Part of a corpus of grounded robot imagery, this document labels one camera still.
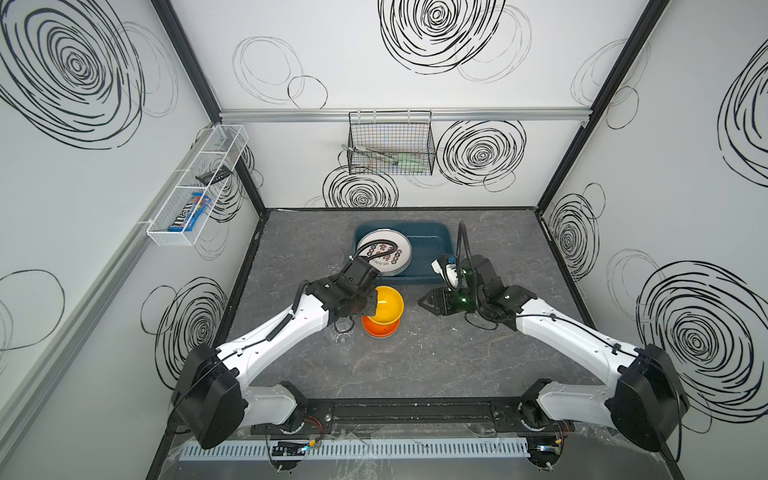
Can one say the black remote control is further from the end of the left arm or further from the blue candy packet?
the end of the left arm

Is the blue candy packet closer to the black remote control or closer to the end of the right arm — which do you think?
the black remote control

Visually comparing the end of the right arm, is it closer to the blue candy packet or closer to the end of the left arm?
the end of the left arm

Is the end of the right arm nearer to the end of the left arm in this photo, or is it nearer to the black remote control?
the end of the left arm

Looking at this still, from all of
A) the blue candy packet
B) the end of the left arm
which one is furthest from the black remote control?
the end of the left arm
